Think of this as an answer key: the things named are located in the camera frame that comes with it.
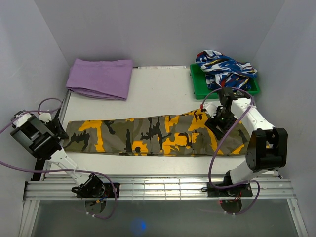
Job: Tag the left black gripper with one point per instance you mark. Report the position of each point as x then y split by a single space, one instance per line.
59 130

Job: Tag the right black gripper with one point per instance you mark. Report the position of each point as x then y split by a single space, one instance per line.
212 123

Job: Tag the camouflage cargo trousers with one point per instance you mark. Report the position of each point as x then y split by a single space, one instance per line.
165 135

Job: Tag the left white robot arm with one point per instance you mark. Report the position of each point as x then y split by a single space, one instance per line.
41 136

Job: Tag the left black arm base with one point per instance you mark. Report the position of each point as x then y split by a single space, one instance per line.
108 191

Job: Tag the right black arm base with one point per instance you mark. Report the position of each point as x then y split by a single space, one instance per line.
238 191

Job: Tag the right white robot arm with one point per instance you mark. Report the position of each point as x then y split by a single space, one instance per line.
267 147

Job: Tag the folded purple trousers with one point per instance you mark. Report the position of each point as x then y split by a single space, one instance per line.
101 79

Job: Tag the green plastic bin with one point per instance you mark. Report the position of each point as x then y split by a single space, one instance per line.
200 85

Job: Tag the blue white patterned garment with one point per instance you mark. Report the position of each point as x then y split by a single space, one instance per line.
223 71

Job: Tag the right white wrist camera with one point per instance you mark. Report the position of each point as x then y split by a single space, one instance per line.
210 108

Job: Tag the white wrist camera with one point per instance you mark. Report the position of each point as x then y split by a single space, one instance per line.
210 108
45 117

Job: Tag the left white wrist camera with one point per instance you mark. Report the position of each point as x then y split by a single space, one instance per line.
45 117

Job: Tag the aluminium front rail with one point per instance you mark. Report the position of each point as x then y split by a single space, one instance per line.
159 188

